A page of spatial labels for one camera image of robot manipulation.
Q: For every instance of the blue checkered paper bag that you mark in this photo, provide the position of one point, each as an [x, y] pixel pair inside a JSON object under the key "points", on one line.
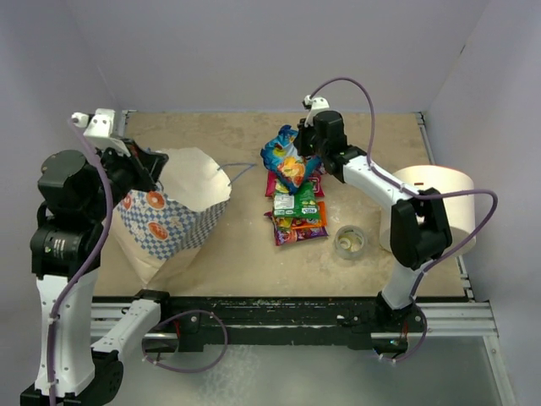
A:
{"points": [[162, 231]]}

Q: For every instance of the red Real chips bag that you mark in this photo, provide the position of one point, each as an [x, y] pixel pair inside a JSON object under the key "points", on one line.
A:
{"points": [[270, 186]]}

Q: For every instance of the clear tape roll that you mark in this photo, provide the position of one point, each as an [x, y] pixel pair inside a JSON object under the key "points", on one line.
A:
{"points": [[349, 243]]}

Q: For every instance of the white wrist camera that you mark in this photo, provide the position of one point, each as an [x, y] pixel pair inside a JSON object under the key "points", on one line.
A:
{"points": [[314, 105], [98, 129]]}

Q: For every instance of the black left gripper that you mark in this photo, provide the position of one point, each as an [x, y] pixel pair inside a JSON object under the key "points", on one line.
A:
{"points": [[147, 165]]}

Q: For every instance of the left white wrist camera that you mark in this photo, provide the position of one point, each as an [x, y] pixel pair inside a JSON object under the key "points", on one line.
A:
{"points": [[98, 129]]}

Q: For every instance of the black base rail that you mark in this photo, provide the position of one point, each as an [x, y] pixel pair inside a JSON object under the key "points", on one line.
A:
{"points": [[354, 322]]}

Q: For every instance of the green snack pack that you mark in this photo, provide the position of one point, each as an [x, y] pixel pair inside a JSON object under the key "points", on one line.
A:
{"points": [[301, 205]]}

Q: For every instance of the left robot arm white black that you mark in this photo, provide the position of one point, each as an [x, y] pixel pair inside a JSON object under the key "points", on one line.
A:
{"points": [[80, 191]]}

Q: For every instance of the aluminium frame rails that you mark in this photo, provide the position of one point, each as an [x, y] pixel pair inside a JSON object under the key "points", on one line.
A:
{"points": [[457, 319]]}

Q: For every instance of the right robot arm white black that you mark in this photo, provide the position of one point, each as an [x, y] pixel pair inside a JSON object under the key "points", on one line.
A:
{"points": [[420, 231]]}

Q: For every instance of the white cylindrical paper lamp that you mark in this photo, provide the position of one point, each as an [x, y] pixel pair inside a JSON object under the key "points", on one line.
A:
{"points": [[460, 210]]}

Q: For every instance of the purple Fox's candy bag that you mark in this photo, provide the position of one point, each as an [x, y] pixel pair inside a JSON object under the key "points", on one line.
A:
{"points": [[290, 236]]}

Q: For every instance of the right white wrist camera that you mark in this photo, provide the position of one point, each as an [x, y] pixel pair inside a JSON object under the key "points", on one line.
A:
{"points": [[314, 105]]}

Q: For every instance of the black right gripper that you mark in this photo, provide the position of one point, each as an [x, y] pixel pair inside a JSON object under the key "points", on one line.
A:
{"points": [[300, 139]]}

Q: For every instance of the blue colourful snack bag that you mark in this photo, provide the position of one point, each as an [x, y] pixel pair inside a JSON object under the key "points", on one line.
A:
{"points": [[281, 157]]}

